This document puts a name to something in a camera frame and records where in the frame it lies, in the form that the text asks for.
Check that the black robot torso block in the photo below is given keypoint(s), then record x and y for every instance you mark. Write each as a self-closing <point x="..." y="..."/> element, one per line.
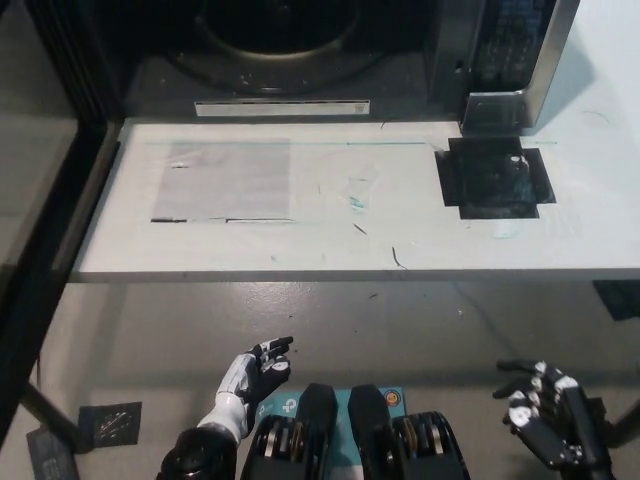
<point x="415" y="450"/>
<point x="295" y="445"/>

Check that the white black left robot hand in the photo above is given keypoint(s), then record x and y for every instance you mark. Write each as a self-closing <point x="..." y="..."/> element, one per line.
<point x="262" y="370"/>

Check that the black right robot torso block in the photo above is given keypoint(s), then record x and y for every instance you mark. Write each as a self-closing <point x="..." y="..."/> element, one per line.
<point x="415" y="450"/>

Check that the dark metal table leg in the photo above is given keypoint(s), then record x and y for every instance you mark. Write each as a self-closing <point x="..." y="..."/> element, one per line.
<point x="55" y="415"/>

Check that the clear plastic tape sheet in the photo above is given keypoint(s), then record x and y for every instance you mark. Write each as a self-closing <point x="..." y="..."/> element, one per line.
<point x="225" y="180"/>

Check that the square black floor marker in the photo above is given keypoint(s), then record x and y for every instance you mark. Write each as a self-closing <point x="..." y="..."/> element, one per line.
<point x="111" y="424"/>

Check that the black left robot torso block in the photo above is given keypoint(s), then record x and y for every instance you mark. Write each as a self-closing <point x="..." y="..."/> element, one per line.
<point x="295" y="445"/>

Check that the black floor marker with print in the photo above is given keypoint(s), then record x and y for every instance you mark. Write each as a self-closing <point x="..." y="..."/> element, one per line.
<point x="50" y="457"/>

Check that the stainless steel microwave body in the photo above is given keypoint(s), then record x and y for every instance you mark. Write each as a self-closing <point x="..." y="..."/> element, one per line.
<point x="545" y="60"/>

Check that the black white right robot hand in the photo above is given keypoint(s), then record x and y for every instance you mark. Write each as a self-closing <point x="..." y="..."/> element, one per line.
<point x="560" y="420"/>

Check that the black tape patch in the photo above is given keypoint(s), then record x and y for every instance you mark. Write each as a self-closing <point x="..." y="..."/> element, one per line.
<point x="495" y="185"/>

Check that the glass microwave turntable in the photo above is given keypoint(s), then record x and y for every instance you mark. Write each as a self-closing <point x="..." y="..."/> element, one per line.
<point x="300" y="67"/>

